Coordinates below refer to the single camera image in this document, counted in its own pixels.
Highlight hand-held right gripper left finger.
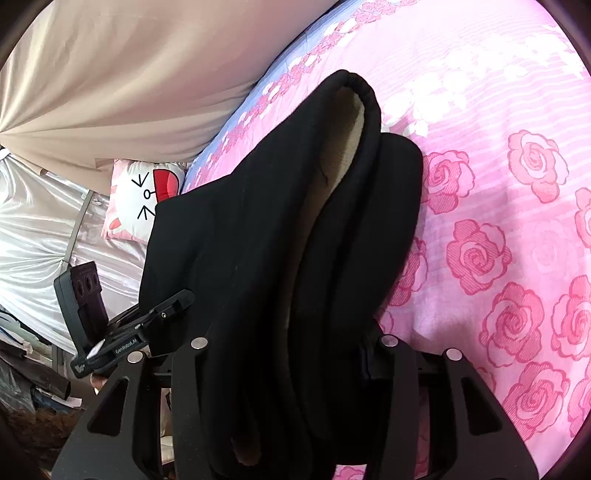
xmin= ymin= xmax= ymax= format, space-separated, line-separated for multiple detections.
xmin=51 ymin=337 xmax=220 ymax=480

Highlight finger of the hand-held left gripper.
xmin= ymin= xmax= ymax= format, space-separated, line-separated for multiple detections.
xmin=108 ymin=288 xmax=195 ymax=334

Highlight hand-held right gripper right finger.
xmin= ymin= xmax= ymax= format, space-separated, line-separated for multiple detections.
xmin=359 ymin=335 xmax=539 ymax=480

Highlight black pants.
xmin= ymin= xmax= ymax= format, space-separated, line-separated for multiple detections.
xmin=139 ymin=69 xmax=423 ymax=480

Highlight silver satin cloth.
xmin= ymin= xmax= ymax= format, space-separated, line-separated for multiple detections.
xmin=0 ymin=145 xmax=153 ymax=342

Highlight dark clutter pile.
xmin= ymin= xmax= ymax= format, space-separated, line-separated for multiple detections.
xmin=0 ymin=307 xmax=88 ymax=411

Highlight white cat face pillow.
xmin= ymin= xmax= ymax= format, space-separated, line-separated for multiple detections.
xmin=100 ymin=159 xmax=188 ymax=243

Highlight brown fuzzy cloth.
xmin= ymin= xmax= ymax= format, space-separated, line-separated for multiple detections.
xmin=0 ymin=406 xmax=90 ymax=464

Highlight beige curtain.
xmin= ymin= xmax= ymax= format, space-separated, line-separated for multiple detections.
xmin=0 ymin=0 xmax=340 ymax=195

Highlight pink floral bedsheet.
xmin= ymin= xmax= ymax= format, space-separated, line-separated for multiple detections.
xmin=178 ymin=0 xmax=591 ymax=480

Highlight grey strap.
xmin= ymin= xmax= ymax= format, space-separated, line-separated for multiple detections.
xmin=64 ymin=189 xmax=99 ymax=267

